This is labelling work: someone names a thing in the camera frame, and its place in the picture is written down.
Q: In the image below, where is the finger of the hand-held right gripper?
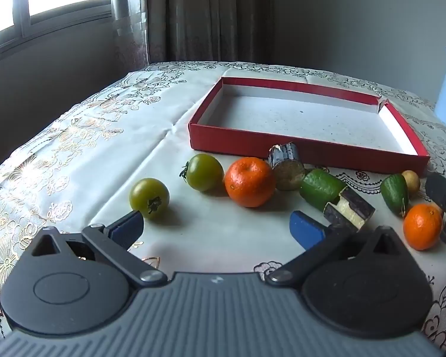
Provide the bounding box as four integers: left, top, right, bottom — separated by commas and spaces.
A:
425, 173, 446, 248

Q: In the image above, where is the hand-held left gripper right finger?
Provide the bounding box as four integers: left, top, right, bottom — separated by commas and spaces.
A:
265, 210, 406, 286

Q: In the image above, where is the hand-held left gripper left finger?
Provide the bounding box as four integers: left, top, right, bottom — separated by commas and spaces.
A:
30, 210, 169, 289

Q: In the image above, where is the small tan longan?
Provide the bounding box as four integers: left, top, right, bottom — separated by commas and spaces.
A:
401, 170, 420, 196

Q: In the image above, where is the green tomato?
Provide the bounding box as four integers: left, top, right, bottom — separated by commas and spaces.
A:
129, 178, 170, 221
179, 153, 224, 192

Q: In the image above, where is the small orange tangerine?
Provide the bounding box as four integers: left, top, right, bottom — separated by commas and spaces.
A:
403, 204, 443, 251

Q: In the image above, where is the green oval fruit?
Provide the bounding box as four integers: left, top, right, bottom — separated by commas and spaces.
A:
380, 173, 409, 217
299, 169, 348, 212

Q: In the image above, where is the partly peeled sugarcane piece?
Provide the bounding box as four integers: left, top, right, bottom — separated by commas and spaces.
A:
323, 187, 376, 231

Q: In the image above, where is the dark sugarcane piece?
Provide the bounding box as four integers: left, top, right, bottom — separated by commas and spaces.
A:
268, 142, 306, 192

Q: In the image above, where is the large orange tangerine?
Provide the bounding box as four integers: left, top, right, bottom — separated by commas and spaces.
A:
224, 156, 276, 208

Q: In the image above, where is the shallow red cardboard box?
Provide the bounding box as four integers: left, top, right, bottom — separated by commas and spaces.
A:
188, 76, 431, 175

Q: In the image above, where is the white floral tablecloth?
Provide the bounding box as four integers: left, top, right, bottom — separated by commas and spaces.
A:
0, 60, 446, 346

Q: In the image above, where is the brown patterned curtain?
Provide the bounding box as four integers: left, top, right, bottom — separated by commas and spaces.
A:
111, 0, 274, 68

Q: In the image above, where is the window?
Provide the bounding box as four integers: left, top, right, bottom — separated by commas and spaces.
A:
0, 0, 114, 58

